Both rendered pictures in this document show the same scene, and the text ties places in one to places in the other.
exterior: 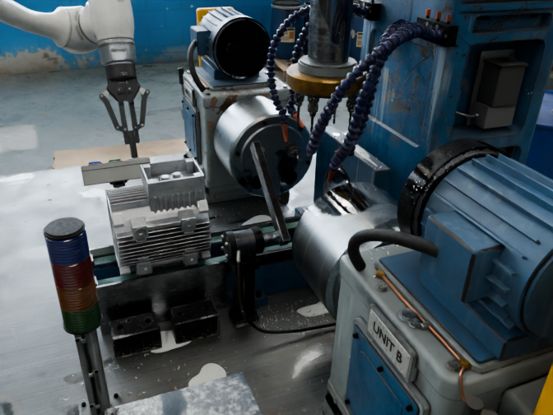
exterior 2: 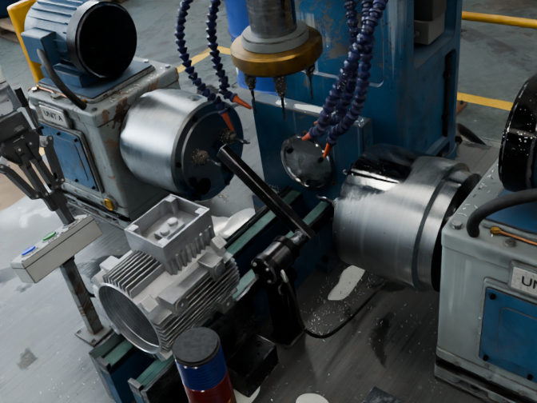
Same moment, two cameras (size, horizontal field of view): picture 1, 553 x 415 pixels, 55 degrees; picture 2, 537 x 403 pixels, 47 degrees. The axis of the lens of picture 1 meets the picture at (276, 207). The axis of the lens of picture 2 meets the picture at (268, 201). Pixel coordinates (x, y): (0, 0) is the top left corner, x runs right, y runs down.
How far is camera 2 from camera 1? 0.48 m
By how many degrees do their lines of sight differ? 22
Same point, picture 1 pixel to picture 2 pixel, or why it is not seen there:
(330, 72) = (292, 42)
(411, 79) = not seen: hidden behind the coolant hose
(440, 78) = (396, 11)
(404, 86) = (342, 29)
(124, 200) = (139, 278)
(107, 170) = (53, 253)
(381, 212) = (426, 169)
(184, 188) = (196, 233)
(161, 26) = not seen: outside the picture
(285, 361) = (363, 352)
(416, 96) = not seen: hidden behind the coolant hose
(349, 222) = (404, 193)
